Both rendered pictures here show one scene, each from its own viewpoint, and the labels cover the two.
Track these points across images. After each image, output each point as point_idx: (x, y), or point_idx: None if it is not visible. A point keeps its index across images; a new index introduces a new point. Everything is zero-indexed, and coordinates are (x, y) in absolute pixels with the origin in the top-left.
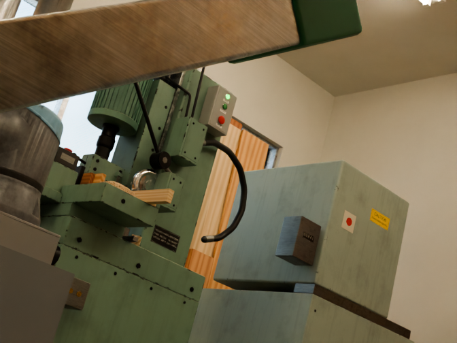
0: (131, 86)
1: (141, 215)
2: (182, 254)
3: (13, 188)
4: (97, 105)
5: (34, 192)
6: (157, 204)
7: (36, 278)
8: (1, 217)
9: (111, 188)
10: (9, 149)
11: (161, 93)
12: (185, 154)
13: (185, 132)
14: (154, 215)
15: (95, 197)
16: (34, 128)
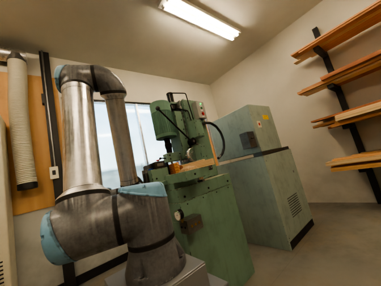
0: (166, 120)
1: (203, 173)
2: (215, 168)
3: (159, 256)
4: (157, 134)
5: (172, 243)
6: None
7: None
8: None
9: (187, 172)
10: (140, 231)
11: (177, 116)
12: (199, 134)
13: (195, 126)
14: (207, 169)
15: (183, 179)
16: (148, 205)
